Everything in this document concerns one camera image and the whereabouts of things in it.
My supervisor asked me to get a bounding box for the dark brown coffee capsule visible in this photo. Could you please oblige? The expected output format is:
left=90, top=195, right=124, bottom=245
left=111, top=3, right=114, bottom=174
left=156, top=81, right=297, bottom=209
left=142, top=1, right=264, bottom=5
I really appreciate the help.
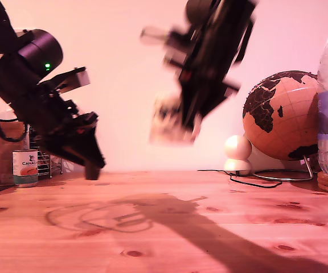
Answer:
left=84, top=160, right=100, bottom=181

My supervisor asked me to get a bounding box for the white printed coffee mug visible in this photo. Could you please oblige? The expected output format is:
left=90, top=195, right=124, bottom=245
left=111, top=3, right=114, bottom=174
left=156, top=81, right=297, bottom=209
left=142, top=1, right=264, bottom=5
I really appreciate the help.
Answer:
left=149, top=90, right=202, bottom=147

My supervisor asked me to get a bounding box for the silver foil packet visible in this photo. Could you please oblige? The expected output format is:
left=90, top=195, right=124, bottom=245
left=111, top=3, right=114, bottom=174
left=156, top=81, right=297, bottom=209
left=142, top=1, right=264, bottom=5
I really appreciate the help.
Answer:
left=24, top=123, right=31, bottom=150

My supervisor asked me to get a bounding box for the white labelled tin can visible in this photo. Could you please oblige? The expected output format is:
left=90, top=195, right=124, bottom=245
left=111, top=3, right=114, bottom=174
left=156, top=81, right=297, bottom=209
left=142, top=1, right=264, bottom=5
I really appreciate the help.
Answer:
left=12, top=149, right=39, bottom=188

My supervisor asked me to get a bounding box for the cork world globe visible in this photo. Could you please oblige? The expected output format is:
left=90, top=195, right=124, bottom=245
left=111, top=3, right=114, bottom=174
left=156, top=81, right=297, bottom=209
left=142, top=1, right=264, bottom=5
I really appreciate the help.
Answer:
left=242, top=71, right=323, bottom=162

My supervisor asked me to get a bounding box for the metal globe stand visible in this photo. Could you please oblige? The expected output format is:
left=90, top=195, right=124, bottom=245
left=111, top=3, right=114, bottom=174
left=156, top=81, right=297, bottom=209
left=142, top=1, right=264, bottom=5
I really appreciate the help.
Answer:
left=252, top=155, right=314, bottom=182

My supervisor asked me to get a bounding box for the metal wire utensil holder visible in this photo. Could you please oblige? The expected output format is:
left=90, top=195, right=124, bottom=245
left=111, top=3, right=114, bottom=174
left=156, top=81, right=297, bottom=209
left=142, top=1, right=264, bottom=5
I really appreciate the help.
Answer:
left=28, top=127, right=64, bottom=179

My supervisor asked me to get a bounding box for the white round desk camera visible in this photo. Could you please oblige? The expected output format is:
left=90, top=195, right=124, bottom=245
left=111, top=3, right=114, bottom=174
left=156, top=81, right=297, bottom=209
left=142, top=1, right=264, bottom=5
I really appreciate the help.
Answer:
left=223, top=135, right=252, bottom=176

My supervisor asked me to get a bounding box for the arm grey camera box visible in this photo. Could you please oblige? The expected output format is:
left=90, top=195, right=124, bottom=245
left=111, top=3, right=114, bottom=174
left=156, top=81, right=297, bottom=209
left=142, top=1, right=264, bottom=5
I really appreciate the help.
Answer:
left=140, top=26, right=187, bottom=46
left=37, top=67, right=91, bottom=95

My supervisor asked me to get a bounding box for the thick black cable loop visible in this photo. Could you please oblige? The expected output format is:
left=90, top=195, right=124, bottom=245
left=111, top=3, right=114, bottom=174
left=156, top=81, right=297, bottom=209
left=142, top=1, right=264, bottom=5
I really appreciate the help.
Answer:
left=232, top=16, right=253, bottom=64

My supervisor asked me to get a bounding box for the thin black desk cable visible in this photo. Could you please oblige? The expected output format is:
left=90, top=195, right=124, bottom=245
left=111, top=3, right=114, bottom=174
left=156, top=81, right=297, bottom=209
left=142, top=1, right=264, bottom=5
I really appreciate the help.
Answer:
left=197, top=169, right=282, bottom=189

